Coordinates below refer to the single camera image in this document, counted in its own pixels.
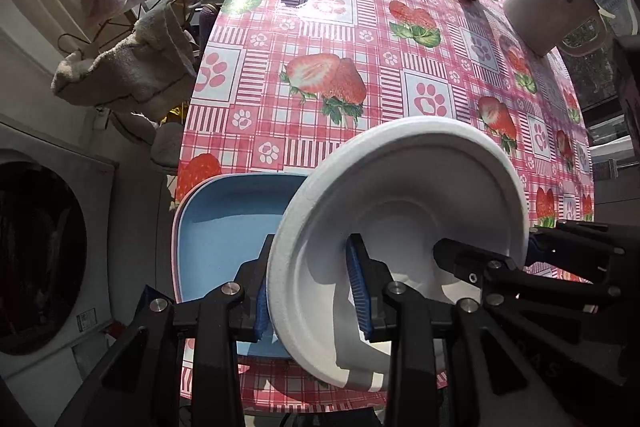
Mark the blue plate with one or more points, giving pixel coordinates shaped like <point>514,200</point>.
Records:
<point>220,237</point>

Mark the white paper bowl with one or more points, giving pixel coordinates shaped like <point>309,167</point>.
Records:
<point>415,187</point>

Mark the pink checked strawberry tablecloth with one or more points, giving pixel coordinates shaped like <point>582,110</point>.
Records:
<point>350,117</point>

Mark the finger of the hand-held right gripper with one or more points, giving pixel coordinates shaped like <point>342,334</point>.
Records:
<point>535,249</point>
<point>465,262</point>

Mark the beige towel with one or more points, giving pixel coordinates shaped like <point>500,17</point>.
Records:
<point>135,62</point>

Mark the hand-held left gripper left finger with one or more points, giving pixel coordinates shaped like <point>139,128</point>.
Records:
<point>262,312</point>

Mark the white washing machine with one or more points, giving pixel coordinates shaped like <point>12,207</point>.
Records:
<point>75,147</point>

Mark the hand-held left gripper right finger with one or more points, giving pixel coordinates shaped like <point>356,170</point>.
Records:
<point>357,287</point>

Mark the white mug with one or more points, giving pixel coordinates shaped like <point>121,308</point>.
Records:
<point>545,7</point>

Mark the white plastic object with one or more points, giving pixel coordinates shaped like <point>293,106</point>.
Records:
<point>607,152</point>

